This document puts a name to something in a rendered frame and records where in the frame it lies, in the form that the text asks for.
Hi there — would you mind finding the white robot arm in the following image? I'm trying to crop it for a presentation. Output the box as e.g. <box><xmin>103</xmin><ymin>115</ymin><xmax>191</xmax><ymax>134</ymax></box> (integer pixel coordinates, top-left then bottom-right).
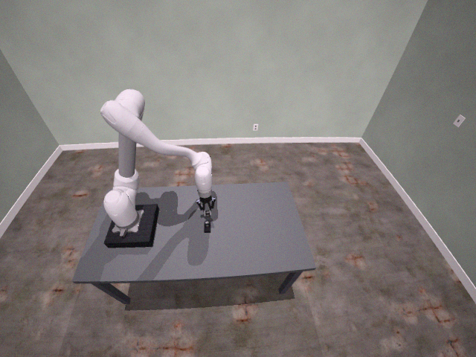
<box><xmin>100</xmin><ymin>89</ymin><xmax>213</xmax><ymax>238</ymax></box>

